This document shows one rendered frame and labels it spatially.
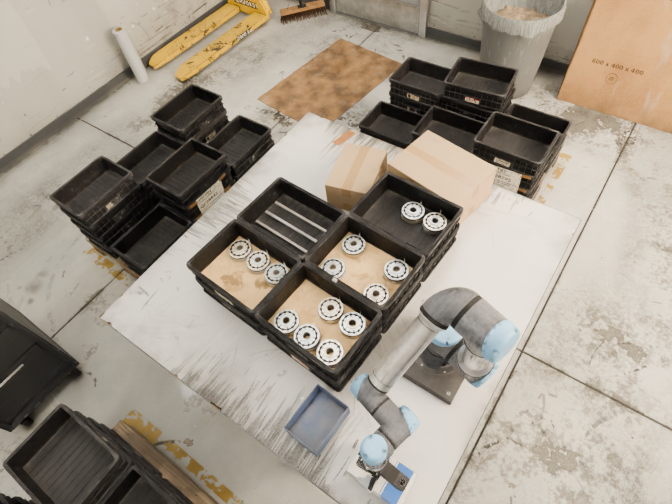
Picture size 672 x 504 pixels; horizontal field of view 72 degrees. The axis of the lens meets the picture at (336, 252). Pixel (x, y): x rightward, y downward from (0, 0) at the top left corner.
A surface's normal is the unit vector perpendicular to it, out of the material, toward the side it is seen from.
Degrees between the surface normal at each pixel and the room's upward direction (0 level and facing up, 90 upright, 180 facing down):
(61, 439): 0
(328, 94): 0
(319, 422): 0
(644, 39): 80
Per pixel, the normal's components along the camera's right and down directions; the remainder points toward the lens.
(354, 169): -0.09, -0.56
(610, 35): -0.57, 0.59
